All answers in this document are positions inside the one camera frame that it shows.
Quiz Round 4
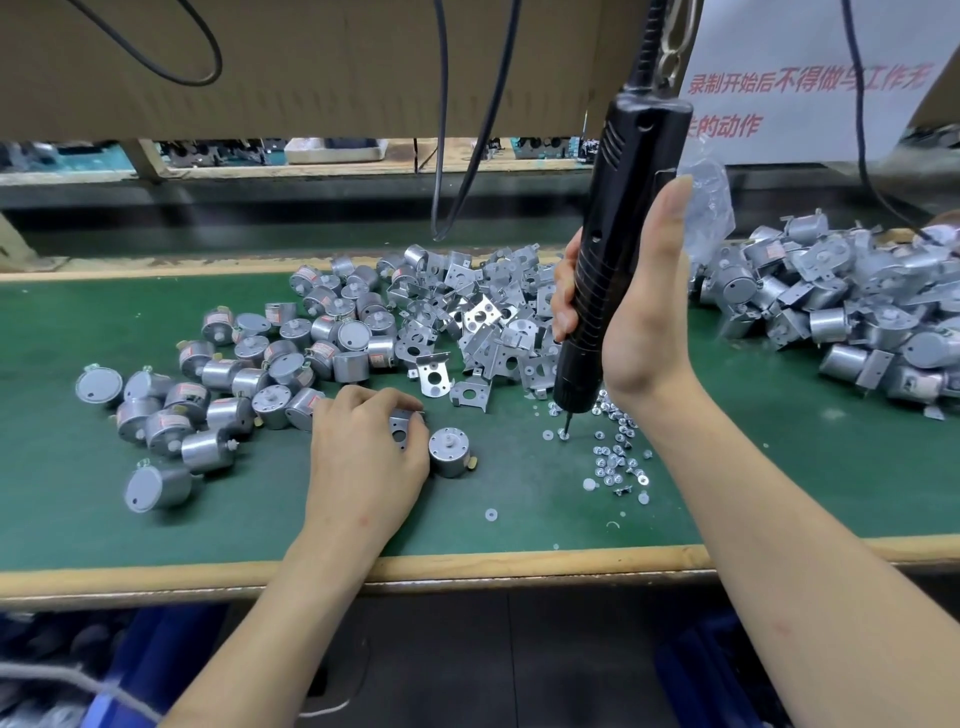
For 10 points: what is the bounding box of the white paper sign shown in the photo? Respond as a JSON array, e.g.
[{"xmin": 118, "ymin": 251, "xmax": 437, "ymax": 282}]
[{"xmin": 682, "ymin": 0, "xmax": 960, "ymax": 167}]

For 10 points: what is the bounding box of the slanted wooden post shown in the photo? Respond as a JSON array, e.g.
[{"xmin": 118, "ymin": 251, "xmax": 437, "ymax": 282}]
[{"xmin": 0, "ymin": 210, "xmax": 39, "ymax": 272}]

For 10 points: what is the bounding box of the dark blue crate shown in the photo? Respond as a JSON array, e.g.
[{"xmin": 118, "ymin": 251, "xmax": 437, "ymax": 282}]
[{"xmin": 652, "ymin": 607, "xmax": 782, "ymax": 728}]

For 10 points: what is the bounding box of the heap of grey binned motors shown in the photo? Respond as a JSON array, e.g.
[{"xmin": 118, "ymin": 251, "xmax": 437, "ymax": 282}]
[{"xmin": 0, "ymin": 612, "xmax": 122, "ymax": 728}]

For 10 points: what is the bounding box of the pile of silver motors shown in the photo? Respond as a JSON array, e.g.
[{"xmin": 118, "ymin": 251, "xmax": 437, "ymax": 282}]
[{"xmin": 75, "ymin": 307, "xmax": 399, "ymax": 515}]

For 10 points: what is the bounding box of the person's left forearm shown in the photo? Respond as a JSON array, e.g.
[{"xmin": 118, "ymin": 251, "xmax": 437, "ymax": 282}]
[{"xmin": 162, "ymin": 537, "xmax": 384, "ymax": 728}]

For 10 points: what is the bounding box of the black hanging cable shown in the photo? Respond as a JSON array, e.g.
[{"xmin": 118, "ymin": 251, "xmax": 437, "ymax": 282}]
[
  {"xmin": 432, "ymin": 0, "xmax": 452, "ymax": 239},
  {"xmin": 439, "ymin": 0, "xmax": 524, "ymax": 239}
]

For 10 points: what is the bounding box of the person's right forearm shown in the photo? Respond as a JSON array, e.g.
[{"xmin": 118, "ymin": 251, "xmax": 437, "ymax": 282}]
[{"xmin": 645, "ymin": 375, "xmax": 960, "ymax": 728}]

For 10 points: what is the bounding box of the black looped cable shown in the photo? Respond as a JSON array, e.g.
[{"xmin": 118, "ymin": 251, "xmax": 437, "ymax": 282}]
[{"xmin": 67, "ymin": 0, "xmax": 224, "ymax": 87}]

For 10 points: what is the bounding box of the brown back panel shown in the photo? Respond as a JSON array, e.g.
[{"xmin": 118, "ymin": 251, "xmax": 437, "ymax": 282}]
[{"xmin": 0, "ymin": 0, "xmax": 699, "ymax": 144}]

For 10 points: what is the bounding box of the pile of metal brackets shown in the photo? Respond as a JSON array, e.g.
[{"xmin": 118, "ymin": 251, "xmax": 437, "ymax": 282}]
[{"xmin": 289, "ymin": 243, "xmax": 564, "ymax": 414}]

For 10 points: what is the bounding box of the silver round motor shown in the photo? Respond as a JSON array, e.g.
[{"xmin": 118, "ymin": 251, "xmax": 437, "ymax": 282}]
[{"xmin": 427, "ymin": 427, "xmax": 479, "ymax": 480}]

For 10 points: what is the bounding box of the blue plastic bin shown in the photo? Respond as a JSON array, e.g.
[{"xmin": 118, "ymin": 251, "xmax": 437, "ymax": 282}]
[{"xmin": 82, "ymin": 604, "xmax": 227, "ymax": 728}]

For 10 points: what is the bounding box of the green bench mat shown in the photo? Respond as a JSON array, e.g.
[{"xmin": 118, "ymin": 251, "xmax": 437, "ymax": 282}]
[{"xmin": 0, "ymin": 270, "xmax": 960, "ymax": 572}]

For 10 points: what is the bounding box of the black electric screwdriver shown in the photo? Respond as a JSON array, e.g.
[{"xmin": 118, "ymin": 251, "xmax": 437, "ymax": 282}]
[{"xmin": 552, "ymin": 0, "xmax": 695, "ymax": 440}]

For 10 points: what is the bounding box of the person's right hand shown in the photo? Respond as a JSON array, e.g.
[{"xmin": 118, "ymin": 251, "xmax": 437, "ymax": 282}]
[{"xmin": 550, "ymin": 177, "xmax": 704, "ymax": 422}]

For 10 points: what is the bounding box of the pile of assembled motors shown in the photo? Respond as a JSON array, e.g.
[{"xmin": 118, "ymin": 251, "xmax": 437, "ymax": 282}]
[{"xmin": 693, "ymin": 210, "xmax": 960, "ymax": 419}]

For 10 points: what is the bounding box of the person's left hand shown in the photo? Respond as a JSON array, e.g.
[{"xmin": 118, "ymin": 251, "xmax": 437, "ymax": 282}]
[{"xmin": 300, "ymin": 384, "xmax": 434, "ymax": 564}]

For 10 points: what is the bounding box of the scatter of small silver screws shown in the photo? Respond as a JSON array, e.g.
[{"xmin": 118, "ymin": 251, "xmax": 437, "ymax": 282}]
[{"xmin": 484, "ymin": 390, "xmax": 654, "ymax": 524}]

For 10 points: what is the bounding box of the small clear plastic bag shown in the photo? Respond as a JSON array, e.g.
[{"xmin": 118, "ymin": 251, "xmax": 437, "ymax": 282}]
[{"xmin": 678, "ymin": 150, "xmax": 737, "ymax": 272}]

